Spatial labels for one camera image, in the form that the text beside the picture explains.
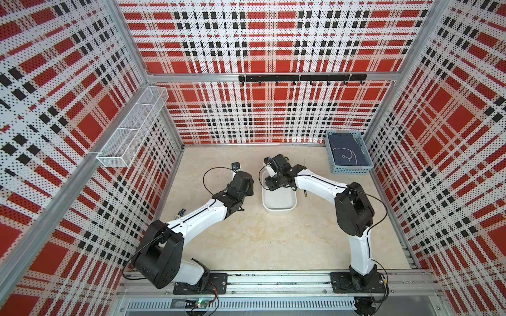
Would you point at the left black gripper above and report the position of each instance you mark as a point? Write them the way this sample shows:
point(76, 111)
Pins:
point(250, 191)

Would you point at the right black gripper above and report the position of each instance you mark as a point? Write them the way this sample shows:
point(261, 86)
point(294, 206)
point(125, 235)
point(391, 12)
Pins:
point(271, 185)

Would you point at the white plastic storage tray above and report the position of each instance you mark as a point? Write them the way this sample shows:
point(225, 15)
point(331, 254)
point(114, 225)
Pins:
point(277, 201)

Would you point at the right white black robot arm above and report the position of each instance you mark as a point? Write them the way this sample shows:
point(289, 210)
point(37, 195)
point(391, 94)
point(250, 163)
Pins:
point(353, 209)

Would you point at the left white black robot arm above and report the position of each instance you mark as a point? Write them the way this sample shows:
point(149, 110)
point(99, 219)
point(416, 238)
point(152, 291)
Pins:
point(159, 256)

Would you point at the dark blue cloth in basket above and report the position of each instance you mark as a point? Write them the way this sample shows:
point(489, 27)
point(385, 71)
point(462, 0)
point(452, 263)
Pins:
point(346, 151)

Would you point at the light blue plastic basket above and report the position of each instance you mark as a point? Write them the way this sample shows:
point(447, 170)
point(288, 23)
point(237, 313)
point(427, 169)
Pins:
point(349, 170)

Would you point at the green circuit board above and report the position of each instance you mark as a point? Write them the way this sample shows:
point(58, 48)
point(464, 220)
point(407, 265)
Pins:
point(197, 304)

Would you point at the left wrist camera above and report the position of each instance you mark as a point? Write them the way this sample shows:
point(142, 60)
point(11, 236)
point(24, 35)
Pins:
point(236, 167)

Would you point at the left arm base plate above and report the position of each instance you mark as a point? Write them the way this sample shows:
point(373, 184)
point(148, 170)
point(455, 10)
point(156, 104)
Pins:
point(210, 283)

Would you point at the black hook rail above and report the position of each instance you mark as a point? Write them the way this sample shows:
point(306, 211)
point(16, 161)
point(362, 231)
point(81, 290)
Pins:
point(345, 78)

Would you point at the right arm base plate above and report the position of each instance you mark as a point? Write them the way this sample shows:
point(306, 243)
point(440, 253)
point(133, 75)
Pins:
point(350, 283)

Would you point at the white wire mesh shelf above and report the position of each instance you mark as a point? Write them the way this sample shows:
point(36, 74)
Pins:
point(125, 143)

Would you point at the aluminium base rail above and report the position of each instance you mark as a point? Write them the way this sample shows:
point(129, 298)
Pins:
point(298, 292)

